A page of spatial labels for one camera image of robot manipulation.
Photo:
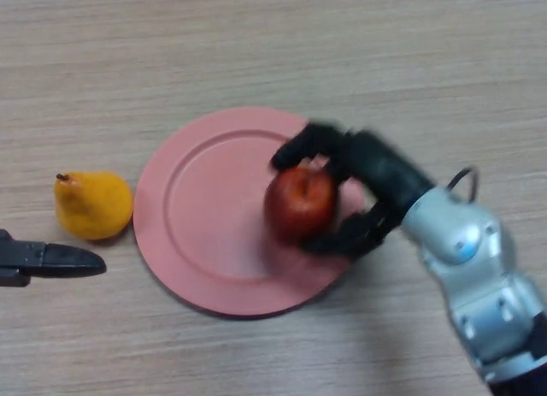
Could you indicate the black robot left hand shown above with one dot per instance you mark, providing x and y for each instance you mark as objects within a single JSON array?
[{"x": 60, "y": 261}]

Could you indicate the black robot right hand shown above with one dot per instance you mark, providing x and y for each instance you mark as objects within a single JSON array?
[{"x": 384, "y": 169}]

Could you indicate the red apple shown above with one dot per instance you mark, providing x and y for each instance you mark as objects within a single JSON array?
[{"x": 299, "y": 203}]

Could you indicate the pink round plate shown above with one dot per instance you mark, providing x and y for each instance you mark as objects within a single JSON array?
[{"x": 205, "y": 225}]

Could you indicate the yellow pear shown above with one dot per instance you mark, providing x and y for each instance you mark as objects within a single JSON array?
[{"x": 94, "y": 205}]

